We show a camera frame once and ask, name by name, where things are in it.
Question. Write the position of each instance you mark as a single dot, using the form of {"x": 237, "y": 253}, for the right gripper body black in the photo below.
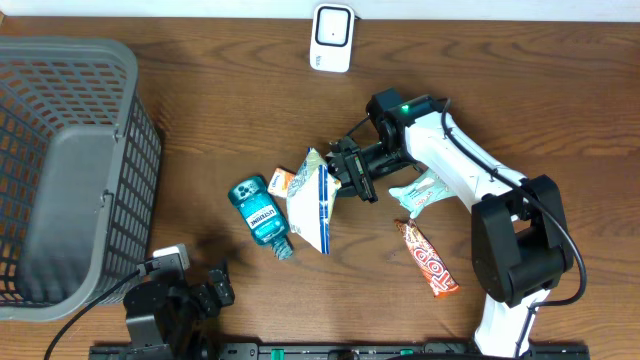
{"x": 372, "y": 161}

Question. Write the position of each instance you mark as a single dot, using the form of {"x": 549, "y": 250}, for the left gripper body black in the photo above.
{"x": 183, "y": 307}

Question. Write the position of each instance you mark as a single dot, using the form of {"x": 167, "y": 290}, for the yellow snack chip bag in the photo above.
{"x": 310, "y": 201}

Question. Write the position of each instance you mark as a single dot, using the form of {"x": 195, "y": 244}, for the pale green snack packet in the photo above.
{"x": 427, "y": 189}

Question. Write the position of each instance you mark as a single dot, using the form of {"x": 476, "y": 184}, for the small orange tissue pack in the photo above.
{"x": 279, "y": 183}

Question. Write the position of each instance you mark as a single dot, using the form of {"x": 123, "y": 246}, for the blue Listerine mouthwash bottle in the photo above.
{"x": 266, "y": 222}

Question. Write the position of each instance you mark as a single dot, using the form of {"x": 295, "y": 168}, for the orange chocolate bar wrapper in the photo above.
{"x": 427, "y": 259}

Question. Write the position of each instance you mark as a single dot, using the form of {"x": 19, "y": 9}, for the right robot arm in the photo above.
{"x": 522, "y": 253}

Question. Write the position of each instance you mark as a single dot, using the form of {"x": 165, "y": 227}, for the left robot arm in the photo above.
{"x": 165, "y": 315}

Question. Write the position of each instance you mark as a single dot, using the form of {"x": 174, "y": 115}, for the white barcode scanner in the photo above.
{"x": 332, "y": 38}

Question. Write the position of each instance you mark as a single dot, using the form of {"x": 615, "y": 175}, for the grey plastic mesh basket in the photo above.
{"x": 80, "y": 162}

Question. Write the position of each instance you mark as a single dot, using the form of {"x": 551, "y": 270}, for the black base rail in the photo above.
{"x": 252, "y": 351}

